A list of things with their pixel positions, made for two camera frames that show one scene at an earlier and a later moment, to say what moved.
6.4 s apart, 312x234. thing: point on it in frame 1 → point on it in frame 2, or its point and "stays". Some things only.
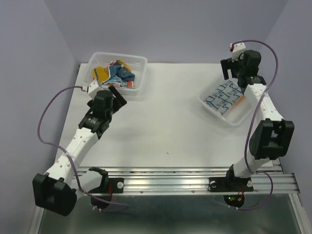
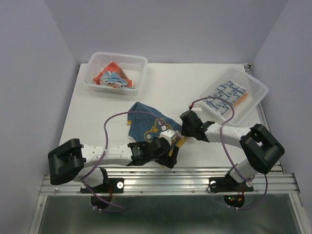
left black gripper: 119,101 → 168,161
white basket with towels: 126,72 stays
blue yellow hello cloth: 101,74 → 146,123
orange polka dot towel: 239,99 stays
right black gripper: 227,64 → 184,130
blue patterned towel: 225,97 stays
